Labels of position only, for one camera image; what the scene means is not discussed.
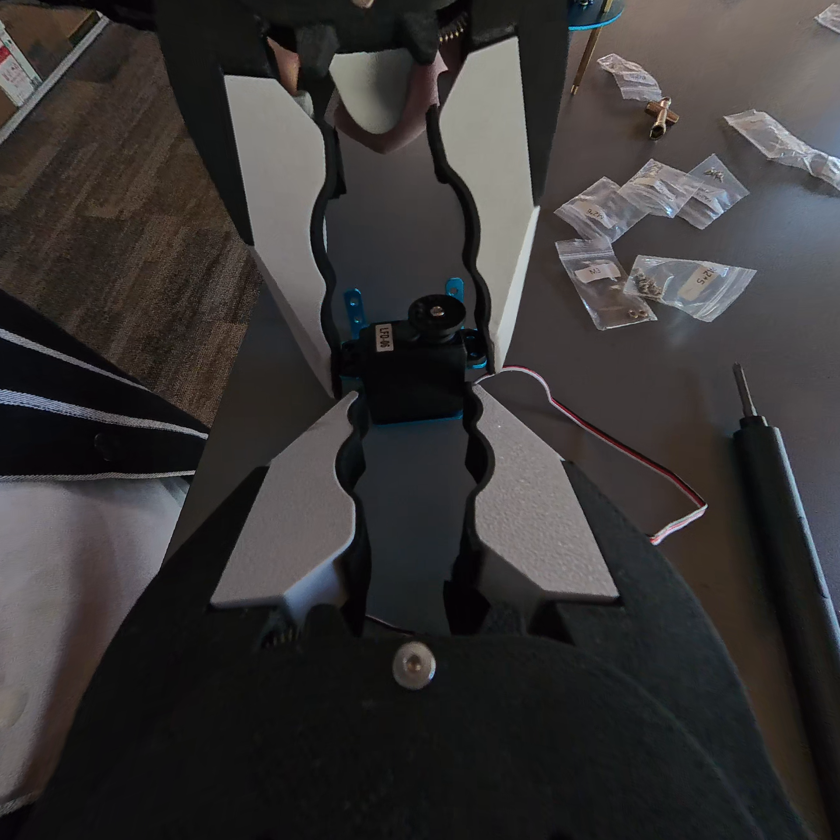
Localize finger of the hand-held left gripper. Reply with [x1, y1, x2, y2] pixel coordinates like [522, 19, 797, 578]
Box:
[427, 33, 542, 371]
[223, 73, 349, 400]

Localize white red carton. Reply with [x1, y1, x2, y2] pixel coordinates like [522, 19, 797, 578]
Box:
[0, 18, 46, 107]

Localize cluster of clear screw bags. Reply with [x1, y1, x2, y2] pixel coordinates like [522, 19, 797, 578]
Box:
[554, 154, 758, 332]

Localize black servo with blue bracket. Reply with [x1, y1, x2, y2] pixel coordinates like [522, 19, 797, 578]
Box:
[338, 279, 492, 427]

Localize long clear plastic bag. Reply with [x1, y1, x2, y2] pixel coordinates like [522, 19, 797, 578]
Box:
[724, 110, 840, 193]

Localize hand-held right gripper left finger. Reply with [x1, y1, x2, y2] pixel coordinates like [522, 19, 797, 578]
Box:
[210, 391, 367, 634]

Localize person's white undershirt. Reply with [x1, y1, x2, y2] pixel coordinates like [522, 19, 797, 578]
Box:
[0, 474, 201, 811]

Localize dark grey desk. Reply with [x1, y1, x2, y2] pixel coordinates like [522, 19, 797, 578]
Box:
[164, 0, 840, 840]

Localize person's left hand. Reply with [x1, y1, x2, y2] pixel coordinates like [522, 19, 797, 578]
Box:
[335, 59, 462, 156]

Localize red white black servo cable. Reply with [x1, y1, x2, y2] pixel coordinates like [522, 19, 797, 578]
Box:
[474, 364, 710, 546]

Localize brass cross wrench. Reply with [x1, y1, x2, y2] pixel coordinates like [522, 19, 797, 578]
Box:
[641, 96, 681, 140]

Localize black electric screwdriver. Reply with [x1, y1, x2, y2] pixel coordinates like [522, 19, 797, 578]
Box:
[731, 362, 840, 739]

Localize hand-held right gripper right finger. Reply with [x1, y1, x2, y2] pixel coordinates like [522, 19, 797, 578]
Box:
[448, 384, 622, 635]

